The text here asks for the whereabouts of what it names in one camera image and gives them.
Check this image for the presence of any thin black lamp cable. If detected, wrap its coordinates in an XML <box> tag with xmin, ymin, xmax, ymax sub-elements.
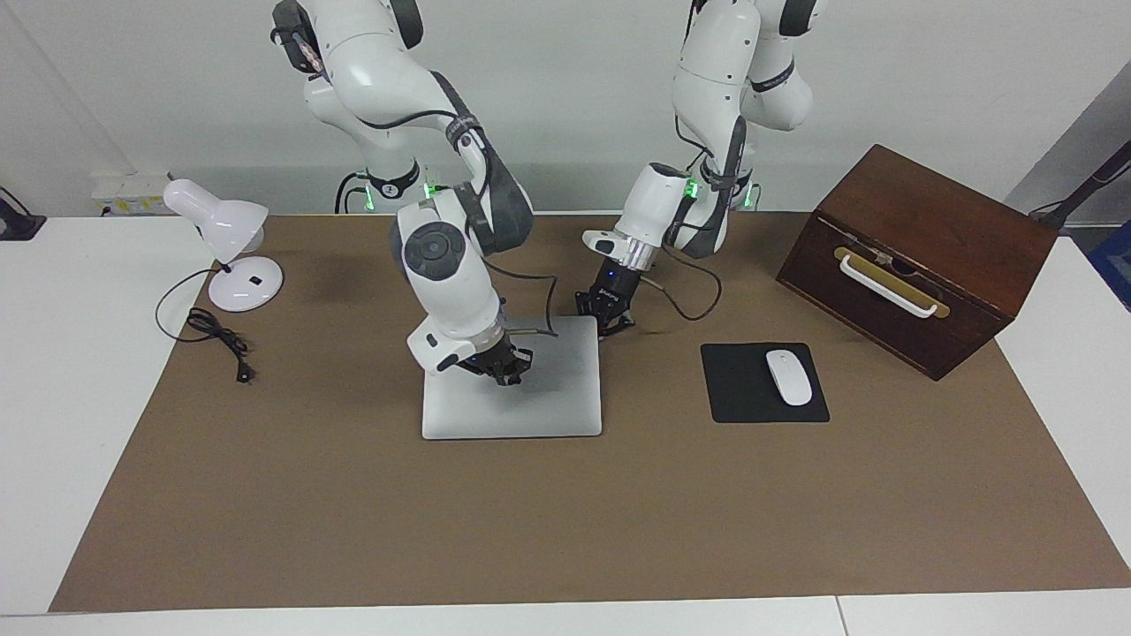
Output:
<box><xmin>156</xmin><ymin>268</ymin><xmax>258</xmax><ymax>385</ymax></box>

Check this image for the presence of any dark brown wooden box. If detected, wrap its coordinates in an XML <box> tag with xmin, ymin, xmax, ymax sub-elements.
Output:
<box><xmin>776</xmin><ymin>144</ymin><xmax>1059</xmax><ymax>382</ymax></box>

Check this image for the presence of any white box handle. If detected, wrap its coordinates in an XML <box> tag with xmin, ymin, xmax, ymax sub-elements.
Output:
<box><xmin>838</xmin><ymin>254</ymin><xmax>939</xmax><ymax>319</ymax></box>

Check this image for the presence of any black clamp mount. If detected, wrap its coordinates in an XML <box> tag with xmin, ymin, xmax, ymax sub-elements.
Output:
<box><xmin>0</xmin><ymin>187</ymin><xmax>47</xmax><ymax>241</ymax></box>

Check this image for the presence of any silver grey laptop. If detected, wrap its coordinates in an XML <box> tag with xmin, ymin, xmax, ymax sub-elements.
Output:
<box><xmin>421</xmin><ymin>315</ymin><xmax>604</xmax><ymax>441</ymax></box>

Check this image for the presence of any white computer mouse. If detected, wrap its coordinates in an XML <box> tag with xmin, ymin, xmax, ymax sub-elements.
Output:
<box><xmin>764</xmin><ymin>349</ymin><xmax>814</xmax><ymax>407</ymax></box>

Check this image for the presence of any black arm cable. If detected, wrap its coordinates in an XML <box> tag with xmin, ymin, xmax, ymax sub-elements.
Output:
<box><xmin>641</xmin><ymin>115</ymin><xmax>724</xmax><ymax>322</ymax></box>
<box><xmin>442</xmin><ymin>110</ymin><xmax>560</xmax><ymax>339</ymax></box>

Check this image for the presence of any white power strip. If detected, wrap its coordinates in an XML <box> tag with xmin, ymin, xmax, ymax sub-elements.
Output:
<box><xmin>92</xmin><ymin>170</ymin><xmax>174</xmax><ymax>218</ymax></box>

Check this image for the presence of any black right base cable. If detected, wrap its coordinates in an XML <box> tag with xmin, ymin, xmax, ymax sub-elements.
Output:
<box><xmin>334</xmin><ymin>170</ymin><xmax>370</xmax><ymax>215</ymax></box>

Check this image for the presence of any white desk lamp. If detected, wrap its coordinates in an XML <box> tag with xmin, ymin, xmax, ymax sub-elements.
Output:
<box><xmin>163</xmin><ymin>178</ymin><xmax>285</xmax><ymax>314</ymax></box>

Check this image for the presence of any blue object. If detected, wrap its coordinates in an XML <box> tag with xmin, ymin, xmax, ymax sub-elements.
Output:
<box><xmin>1089</xmin><ymin>221</ymin><xmax>1131</xmax><ymax>312</ymax></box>

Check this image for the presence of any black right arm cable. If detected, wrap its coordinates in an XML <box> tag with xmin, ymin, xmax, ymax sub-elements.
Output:
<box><xmin>442</xmin><ymin>110</ymin><xmax>560</xmax><ymax>339</ymax></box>

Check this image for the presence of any black stand pole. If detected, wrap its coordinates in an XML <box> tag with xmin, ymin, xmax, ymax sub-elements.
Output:
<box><xmin>1029</xmin><ymin>140</ymin><xmax>1131</xmax><ymax>232</ymax></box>

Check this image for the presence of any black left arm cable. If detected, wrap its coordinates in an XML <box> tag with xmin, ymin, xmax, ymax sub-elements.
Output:
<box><xmin>641</xmin><ymin>115</ymin><xmax>724</xmax><ymax>322</ymax></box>

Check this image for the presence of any black mouse pad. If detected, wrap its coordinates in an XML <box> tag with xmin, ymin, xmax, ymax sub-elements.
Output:
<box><xmin>700</xmin><ymin>342</ymin><xmax>831</xmax><ymax>424</ymax></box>

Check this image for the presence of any brown paper table mat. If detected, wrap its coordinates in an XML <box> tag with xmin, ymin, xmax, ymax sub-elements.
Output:
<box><xmin>49</xmin><ymin>212</ymin><xmax>1131</xmax><ymax>613</ymax></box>

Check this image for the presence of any brass handle plate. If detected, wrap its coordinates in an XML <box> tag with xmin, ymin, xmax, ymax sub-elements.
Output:
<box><xmin>833</xmin><ymin>246</ymin><xmax>952</xmax><ymax>320</ymax></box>

